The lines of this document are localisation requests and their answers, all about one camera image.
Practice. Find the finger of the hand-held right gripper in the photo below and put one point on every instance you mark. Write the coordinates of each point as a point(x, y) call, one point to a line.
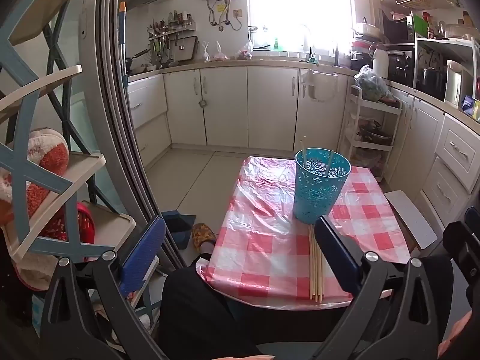
point(473, 219)

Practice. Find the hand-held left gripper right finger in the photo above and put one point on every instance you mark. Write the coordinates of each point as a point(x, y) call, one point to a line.
point(337, 255)

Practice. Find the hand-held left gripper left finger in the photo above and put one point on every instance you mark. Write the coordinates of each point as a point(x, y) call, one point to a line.
point(142, 255)

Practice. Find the turquoise perforated plastic basket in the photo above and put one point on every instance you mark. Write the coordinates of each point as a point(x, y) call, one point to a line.
point(318, 195)

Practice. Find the person's right forearm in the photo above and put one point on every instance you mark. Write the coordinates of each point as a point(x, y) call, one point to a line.
point(455, 335)

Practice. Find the dark blue dustpan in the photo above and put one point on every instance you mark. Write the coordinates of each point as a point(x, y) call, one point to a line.
point(176, 225)

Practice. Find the white board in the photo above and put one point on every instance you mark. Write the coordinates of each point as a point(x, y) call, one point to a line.
point(410, 217)

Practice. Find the yellow patterned slipper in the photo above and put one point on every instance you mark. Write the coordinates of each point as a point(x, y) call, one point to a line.
point(202, 234)

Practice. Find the cream drawer cabinet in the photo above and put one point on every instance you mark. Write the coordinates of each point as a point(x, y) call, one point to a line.
point(442, 157)

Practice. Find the red patterned slipper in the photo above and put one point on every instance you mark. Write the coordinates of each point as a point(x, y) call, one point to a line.
point(80, 223)

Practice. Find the pink checkered plastic tablecloth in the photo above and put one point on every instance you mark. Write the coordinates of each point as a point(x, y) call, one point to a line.
point(262, 240)

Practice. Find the person's black pants leg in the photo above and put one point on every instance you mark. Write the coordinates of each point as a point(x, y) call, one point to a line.
point(198, 307)

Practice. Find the blue and cream shoe rack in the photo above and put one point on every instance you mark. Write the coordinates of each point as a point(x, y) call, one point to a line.
point(56, 183)

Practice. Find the white trolley rack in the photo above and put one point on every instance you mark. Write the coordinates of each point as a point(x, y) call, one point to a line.
point(369, 146)

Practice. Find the blue box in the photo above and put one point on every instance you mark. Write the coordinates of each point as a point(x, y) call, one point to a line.
point(469, 104)

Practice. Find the dark pan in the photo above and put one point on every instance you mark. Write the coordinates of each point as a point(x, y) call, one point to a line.
point(371, 133)

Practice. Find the plush toy red white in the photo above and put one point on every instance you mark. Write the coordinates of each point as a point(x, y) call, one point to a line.
point(48, 153)

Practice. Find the white electric kettle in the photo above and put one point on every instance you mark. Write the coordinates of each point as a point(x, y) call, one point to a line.
point(453, 82)

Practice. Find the cream kitchen base cabinet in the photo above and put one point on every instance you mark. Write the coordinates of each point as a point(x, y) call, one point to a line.
point(148, 116)
point(243, 108)

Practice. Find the black cooking pot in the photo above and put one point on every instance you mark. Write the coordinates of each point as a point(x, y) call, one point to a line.
point(431, 80)

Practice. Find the metal cabinet lock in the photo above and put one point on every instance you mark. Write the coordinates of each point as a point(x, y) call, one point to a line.
point(203, 103)

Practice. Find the white door-hung bin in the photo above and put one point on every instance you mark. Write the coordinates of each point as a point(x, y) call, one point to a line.
point(320, 88)

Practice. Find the black toaster oven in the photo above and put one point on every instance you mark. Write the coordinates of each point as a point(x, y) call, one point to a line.
point(400, 67)

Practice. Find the filled clear plastic bag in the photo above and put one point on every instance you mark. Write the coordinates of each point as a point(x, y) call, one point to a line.
point(371, 82)

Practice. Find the white counter shelf rack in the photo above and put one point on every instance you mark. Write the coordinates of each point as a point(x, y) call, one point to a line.
point(442, 43)

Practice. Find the black wok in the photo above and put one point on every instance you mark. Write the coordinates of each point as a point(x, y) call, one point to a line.
point(134, 61)

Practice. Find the green cutting board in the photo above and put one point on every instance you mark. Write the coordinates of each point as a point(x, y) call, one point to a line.
point(420, 26)

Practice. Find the black microwave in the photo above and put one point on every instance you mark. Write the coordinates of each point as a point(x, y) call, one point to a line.
point(397, 28)

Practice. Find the stacked food containers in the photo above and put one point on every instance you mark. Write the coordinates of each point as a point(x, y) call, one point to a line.
point(365, 39)

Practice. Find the knotted plastic bag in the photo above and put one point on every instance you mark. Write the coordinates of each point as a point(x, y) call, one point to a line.
point(243, 53)
point(219, 54)

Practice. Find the bright window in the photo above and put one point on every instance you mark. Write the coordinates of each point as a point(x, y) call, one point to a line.
point(300, 7)

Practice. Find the grey sliding door frame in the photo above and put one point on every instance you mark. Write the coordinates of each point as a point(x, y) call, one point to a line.
point(112, 120)

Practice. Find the wall utensil rack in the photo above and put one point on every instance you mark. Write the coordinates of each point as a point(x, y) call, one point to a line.
point(172, 28)

